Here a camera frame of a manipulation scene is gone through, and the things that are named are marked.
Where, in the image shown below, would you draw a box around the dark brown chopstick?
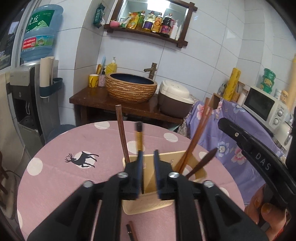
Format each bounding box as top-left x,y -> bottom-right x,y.
126,221 -> 138,241

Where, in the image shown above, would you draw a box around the dark wooden spoon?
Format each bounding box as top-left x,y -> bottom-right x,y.
186,148 -> 218,179

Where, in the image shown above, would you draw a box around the reddish wooden chopstick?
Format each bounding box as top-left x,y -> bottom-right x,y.
178,107 -> 213,174

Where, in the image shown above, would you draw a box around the black gold-tipped chopstick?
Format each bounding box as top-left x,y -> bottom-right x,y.
135,121 -> 144,194

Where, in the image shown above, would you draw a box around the brown wooden chopstick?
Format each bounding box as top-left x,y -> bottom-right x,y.
115,104 -> 130,164

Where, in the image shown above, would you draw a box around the person right hand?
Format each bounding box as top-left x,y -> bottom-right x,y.
244,185 -> 287,235

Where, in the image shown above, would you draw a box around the white microwave oven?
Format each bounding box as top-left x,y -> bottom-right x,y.
242,87 -> 289,133

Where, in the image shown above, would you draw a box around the beige plastic utensil holder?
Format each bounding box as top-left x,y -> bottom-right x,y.
122,151 -> 207,215

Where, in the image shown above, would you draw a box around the purple floral cloth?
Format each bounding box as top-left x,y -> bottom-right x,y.
198,98 -> 287,205

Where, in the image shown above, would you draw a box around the yellow wrap roll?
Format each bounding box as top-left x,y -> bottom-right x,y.
223,68 -> 241,101

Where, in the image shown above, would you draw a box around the green stacked containers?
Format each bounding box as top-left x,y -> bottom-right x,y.
260,68 -> 276,94

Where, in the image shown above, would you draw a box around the water dispenser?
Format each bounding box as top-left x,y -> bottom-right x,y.
10,61 -> 62,144

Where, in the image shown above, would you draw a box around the dark wooden counter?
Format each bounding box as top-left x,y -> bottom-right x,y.
69,86 -> 186,127

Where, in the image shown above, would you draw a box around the rice cooker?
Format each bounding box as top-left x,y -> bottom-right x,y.
158,80 -> 195,118

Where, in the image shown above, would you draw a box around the yellow mug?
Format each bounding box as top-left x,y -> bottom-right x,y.
88,74 -> 99,88

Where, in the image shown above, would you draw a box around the woven basin sink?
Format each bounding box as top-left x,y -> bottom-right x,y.
105,73 -> 158,103

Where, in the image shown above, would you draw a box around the yellow soap bottle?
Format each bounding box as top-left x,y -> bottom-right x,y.
105,57 -> 117,75

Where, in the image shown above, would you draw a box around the bronze faucet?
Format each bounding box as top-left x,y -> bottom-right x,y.
144,63 -> 157,79

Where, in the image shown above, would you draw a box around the blue water jug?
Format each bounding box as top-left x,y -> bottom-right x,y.
21,4 -> 64,62

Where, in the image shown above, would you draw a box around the wooden wall shelf mirror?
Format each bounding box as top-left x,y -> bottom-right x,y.
104,1 -> 198,48

